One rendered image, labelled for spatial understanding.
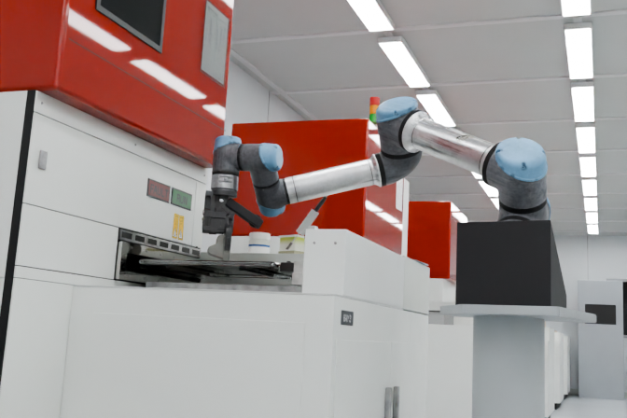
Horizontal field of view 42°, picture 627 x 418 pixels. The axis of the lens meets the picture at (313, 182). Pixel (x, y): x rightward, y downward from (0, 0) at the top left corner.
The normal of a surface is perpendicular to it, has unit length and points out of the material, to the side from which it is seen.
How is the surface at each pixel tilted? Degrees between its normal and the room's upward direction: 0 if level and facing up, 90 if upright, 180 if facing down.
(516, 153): 50
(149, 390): 90
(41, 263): 90
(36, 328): 90
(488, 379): 90
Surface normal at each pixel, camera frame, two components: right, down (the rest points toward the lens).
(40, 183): 0.94, -0.01
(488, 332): -0.69, -0.17
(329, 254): -0.33, -0.19
